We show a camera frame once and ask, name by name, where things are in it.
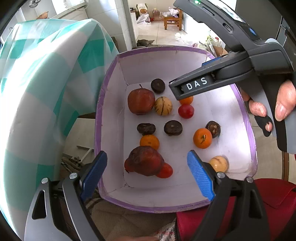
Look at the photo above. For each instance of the purple edged cardboard box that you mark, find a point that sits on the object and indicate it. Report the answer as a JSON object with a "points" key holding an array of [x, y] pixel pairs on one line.
{"points": [[161, 67]]}

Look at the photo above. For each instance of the brown cardboard piece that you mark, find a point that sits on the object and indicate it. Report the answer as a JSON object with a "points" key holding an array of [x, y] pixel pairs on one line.
{"points": [[219, 51]]}

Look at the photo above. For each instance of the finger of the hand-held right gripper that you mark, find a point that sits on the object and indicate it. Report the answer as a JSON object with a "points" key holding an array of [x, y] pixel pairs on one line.
{"points": [[226, 67], [211, 62]]}

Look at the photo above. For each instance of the dark water chestnut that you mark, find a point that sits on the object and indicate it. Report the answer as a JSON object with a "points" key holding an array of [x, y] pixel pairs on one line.
{"points": [[158, 85], [173, 127], [146, 128], [213, 129]]}

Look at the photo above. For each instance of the small tangerine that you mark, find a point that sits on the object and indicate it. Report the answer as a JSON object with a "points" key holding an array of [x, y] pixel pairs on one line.
{"points": [[186, 100], [149, 141]]}

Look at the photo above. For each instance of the small red tomato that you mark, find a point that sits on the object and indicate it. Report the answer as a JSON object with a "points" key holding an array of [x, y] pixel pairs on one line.
{"points": [[128, 166]]}

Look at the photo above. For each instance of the olive floor cloth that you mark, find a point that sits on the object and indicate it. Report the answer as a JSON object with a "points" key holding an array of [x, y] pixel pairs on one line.
{"points": [[145, 42]]}

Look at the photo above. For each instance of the wooden stool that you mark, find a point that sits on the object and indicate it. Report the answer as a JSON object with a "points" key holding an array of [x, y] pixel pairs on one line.
{"points": [[172, 22]]}

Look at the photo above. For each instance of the green checked tablecloth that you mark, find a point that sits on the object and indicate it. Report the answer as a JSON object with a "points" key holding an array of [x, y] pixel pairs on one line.
{"points": [[34, 104]]}

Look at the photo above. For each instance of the beige plaid cloth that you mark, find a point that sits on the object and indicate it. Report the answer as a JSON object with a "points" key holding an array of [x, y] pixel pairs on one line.
{"points": [[120, 220]]}

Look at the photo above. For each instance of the person's red garment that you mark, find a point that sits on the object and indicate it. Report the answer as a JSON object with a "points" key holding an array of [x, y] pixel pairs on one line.
{"points": [[272, 199]]}

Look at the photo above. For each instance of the red cap bottle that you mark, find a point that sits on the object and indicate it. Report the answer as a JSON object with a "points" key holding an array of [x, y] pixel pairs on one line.
{"points": [[216, 44]]}

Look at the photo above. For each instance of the red-orange tomato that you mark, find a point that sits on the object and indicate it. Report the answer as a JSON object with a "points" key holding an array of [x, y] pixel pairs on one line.
{"points": [[166, 171]]}

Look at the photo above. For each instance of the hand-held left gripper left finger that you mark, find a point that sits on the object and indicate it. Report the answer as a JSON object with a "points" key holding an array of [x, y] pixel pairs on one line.
{"points": [[94, 176]]}

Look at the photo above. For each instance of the large brown apple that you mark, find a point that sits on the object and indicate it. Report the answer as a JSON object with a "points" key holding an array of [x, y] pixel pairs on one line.
{"points": [[141, 101]]}

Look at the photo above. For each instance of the large orange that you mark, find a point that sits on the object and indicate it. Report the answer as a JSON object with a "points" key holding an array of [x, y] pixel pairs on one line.
{"points": [[202, 138]]}

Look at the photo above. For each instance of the smooth yellow fruit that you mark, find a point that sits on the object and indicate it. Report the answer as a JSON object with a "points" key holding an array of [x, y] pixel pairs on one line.
{"points": [[218, 163]]}

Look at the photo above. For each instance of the person's right hand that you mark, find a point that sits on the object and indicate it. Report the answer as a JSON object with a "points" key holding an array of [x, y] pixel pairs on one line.
{"points": [[285, 99]]}

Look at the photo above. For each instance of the printed cardboard box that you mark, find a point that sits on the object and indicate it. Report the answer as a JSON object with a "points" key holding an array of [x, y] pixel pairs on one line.
{"points": [[142, 9]]}

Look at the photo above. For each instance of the striped yellow pepino melon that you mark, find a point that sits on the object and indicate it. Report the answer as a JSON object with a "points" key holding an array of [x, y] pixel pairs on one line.
{"points": [[163, 106]]}

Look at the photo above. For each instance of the white plastic bag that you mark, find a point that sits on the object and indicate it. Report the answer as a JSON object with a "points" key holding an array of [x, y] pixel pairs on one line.
{"points": [[143, 19]]}

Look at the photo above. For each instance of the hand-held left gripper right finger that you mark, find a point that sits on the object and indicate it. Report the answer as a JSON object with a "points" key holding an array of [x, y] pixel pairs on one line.
{"points": [[200, 176]]}

